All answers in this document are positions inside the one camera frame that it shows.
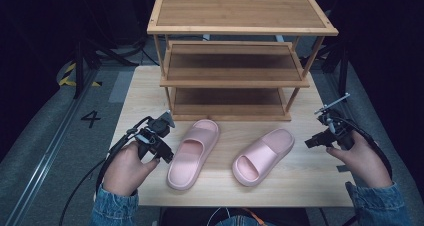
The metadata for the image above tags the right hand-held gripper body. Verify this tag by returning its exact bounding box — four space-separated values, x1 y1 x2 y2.
314 92 355 151

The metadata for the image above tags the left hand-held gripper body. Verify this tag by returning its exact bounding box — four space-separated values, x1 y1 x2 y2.
134 109 176 161

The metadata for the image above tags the pink slipper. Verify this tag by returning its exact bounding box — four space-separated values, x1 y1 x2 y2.
231 127 296 188
166 118 221 191

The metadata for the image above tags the wooden three-tier shoe rack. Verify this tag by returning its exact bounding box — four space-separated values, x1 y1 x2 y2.
146 0 340 122

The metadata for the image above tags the person's left hand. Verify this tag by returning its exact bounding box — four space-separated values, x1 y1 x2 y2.
102 140 161 197

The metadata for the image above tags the person's right hand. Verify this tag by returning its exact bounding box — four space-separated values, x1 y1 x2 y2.
325 130 393 189

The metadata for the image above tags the grey tape patch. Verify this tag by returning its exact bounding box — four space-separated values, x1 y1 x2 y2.
107 70 135 104

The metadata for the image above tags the black metal stand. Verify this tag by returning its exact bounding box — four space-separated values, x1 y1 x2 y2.
299 39 352 103
71 35 139 100

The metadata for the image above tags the yellow black striped tape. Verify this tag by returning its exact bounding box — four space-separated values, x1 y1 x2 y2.
58 62 103 88

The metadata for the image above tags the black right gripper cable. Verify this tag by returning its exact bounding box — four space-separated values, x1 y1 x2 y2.
343 117 394 181

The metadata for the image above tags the thick black left gripper cable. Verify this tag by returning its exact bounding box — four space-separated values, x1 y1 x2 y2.
95 116 152 194

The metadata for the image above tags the thin white cable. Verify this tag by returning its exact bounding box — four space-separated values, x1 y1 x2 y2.
205 207 232 226

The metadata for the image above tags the thin black cable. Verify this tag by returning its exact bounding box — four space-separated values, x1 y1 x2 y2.
58 158 108 226

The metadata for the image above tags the orange strap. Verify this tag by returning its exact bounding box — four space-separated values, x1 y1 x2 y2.
242 207 268 226

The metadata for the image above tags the metal floor rail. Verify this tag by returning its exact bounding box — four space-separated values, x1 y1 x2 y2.
3 69 99 226

